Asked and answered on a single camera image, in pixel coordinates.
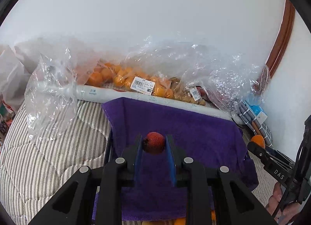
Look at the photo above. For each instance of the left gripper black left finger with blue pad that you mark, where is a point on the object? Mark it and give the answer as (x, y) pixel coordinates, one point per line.
(93, 196)

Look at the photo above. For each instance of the blue white packet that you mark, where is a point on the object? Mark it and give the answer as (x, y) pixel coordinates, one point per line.
(257, 113)

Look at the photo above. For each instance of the red round fruit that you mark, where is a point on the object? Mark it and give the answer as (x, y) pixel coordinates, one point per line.
(153, 143)

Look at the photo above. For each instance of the white barcode price label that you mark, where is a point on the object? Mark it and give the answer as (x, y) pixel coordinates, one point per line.
(142, 86)

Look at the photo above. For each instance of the brown wooden door frame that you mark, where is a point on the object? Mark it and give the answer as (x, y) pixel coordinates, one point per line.
(283, 37)

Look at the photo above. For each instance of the clear bag of brown fruits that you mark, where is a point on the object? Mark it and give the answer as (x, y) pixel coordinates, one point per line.
(227, 80)

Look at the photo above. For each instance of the purple towel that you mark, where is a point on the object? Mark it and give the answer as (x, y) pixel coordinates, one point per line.
(214, 142)

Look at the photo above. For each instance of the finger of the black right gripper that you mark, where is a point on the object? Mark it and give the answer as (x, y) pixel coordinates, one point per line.
(257, 150)

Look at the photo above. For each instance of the clear bag of oranges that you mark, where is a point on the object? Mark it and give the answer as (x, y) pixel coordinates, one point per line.
(151, 69)

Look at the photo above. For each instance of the striped quilted bed cover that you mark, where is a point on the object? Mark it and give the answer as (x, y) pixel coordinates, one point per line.
(32, 171)

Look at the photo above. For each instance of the orange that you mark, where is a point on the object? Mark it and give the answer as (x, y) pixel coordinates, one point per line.
(180, 221)
(259, 140)

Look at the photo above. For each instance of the white cardboard box edge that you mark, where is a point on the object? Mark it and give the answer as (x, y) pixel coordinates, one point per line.
(103, 95)

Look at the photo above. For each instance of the crumpled empty clear plastic bag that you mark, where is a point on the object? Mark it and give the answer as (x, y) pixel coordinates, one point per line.
(50, 97)

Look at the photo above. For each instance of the grey checked folded cloth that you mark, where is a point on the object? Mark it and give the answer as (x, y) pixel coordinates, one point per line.
(254, 123)

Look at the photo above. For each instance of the white plastic bag left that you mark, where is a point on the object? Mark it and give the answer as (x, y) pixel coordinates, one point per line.
(14, 79)

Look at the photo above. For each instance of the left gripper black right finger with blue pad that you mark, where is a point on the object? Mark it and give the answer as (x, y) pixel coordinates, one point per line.
(213, 190)

